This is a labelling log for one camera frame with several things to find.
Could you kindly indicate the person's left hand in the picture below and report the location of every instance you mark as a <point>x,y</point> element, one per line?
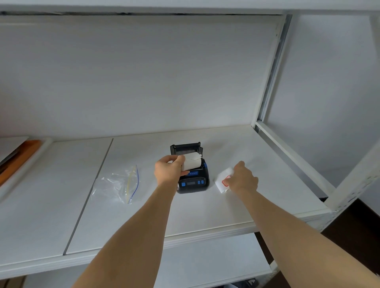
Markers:
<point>165,173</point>

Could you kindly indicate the person's right hand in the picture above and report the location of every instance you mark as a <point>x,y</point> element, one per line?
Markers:
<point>245,181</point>

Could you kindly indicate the person's right fingers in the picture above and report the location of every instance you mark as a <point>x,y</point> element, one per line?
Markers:
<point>236,175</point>

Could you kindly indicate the person's left thumb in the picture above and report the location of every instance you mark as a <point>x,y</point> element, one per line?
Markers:
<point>184,173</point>

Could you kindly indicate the white paper roll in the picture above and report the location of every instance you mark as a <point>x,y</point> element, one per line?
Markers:
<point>193,161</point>

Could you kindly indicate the white sheet with red label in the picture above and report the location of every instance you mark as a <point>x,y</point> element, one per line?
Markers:
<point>220,181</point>

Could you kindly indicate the person's right forearm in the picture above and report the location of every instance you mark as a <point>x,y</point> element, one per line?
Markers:
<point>297,237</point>

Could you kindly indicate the person's left forearm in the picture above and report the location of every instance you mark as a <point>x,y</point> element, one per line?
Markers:
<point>133,237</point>

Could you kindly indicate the black portable label printer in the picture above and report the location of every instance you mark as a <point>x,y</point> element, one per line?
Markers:
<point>194,181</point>

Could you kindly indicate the clear zip bag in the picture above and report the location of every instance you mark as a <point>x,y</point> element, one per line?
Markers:
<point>118,184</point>

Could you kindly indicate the dark grey object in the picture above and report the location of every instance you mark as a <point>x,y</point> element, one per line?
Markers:
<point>247,283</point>

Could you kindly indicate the white metal shelf rack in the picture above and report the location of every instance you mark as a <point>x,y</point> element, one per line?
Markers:
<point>354,184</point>

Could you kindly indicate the orange flat board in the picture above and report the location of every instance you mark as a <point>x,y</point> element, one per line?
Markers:
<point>20,158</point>

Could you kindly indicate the grey flat board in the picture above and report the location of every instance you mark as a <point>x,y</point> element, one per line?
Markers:
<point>10,147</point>

